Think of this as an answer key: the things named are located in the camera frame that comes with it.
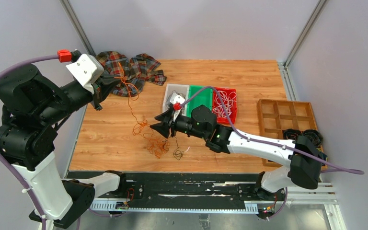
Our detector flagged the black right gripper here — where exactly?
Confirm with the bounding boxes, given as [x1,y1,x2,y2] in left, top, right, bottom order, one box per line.
[149,110,207,140]

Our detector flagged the white cable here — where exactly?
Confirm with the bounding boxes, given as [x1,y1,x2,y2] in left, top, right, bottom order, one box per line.
[212,90,237,120]

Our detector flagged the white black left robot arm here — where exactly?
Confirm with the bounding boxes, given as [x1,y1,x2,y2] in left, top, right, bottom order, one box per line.
[0,64,128,229]

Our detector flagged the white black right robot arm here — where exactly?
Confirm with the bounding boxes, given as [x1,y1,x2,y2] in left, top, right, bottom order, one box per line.
[150,105,322,200]

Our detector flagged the plaid flannel shirt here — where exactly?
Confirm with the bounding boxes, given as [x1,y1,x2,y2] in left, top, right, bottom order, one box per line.
[95,51,167,97]

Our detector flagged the white plastic bin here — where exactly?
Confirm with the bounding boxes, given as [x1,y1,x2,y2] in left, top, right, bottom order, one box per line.
[161,83,190,112]

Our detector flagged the green plastic bin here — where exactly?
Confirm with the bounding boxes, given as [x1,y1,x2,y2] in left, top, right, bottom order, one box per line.
[186,85,213,117]

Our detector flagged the red plastic bin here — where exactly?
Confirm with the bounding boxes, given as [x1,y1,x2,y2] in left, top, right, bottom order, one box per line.
[211,87,237,125]

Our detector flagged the wooden compartment tray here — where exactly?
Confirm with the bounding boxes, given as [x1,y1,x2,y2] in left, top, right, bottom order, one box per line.
[257,99,328,160]

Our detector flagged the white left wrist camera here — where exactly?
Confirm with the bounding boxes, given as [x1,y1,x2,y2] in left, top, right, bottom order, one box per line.
[66,54,104,94]

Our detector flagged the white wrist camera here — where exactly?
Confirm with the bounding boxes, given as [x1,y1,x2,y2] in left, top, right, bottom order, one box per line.
[66,54,104,94]
[169,92,185,121]

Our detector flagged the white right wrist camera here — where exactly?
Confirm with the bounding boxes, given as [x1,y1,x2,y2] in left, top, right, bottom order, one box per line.
[169,92,185,121]

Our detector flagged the small black cable loop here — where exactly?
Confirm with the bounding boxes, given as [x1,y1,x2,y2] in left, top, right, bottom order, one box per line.
[172,138,184,161]

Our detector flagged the black mounting rail base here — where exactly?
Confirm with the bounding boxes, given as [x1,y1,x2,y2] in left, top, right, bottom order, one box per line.
[66,171,302,219]

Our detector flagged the black coiled strap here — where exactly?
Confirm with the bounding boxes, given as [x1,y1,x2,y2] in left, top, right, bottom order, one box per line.
[282,128,303,142]
[301,129,324,147]

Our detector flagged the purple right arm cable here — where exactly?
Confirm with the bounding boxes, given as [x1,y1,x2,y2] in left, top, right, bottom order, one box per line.
[172,86,365,175]

